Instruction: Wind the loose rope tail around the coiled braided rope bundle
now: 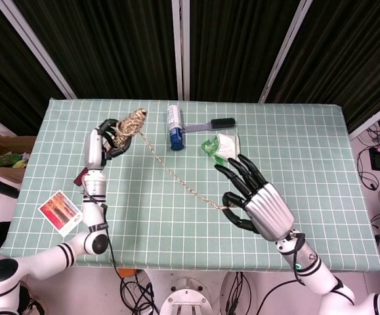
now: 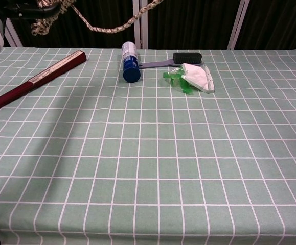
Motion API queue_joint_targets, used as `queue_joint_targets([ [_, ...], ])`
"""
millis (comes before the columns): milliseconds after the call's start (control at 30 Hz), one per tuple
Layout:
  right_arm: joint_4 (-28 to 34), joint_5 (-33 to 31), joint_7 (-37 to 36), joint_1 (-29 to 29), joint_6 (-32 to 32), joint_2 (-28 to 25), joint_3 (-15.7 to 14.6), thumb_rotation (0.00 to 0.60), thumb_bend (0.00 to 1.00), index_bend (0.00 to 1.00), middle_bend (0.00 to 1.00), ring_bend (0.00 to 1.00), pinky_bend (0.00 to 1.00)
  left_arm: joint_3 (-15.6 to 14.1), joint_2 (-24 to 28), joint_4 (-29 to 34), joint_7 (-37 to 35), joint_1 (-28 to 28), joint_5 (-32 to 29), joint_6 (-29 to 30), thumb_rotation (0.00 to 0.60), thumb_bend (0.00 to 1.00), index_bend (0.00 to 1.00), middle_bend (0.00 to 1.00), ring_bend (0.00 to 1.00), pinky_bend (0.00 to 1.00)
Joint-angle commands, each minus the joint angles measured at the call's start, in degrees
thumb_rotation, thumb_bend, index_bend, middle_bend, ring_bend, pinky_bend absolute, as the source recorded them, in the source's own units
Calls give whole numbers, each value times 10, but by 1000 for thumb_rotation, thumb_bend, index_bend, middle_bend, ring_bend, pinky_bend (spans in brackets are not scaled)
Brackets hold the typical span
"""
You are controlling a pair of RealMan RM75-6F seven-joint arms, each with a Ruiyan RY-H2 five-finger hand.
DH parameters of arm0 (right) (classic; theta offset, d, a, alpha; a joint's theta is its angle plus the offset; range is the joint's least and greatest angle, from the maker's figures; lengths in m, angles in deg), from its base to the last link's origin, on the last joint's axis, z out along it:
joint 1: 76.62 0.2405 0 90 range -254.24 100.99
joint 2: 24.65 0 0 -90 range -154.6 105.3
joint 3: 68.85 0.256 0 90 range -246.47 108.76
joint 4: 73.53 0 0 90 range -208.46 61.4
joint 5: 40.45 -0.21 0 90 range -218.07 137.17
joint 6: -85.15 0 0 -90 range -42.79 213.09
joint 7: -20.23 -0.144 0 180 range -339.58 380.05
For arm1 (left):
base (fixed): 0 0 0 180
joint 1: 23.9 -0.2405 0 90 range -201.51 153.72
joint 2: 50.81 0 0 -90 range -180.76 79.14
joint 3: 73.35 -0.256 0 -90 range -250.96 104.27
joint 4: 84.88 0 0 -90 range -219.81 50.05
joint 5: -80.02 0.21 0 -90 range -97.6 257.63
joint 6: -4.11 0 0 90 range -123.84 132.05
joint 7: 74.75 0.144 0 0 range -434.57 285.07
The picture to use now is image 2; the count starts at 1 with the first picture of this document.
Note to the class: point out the blue white spray can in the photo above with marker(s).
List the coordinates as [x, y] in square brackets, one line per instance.
[131, 67]

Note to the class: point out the white metal frame post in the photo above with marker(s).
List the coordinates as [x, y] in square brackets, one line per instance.
[12, 35]
[237, 25]
[140, 30]

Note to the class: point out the dark red folded fan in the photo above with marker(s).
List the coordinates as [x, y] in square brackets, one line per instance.
[40, 76]

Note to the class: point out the green checked tablecloth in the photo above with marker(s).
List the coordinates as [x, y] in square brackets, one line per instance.
[147, 166]

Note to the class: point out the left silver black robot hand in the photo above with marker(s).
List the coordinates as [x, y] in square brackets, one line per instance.
[25, 10]

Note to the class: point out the black pleated curtain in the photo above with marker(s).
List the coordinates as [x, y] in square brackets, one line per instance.
[196, 23]

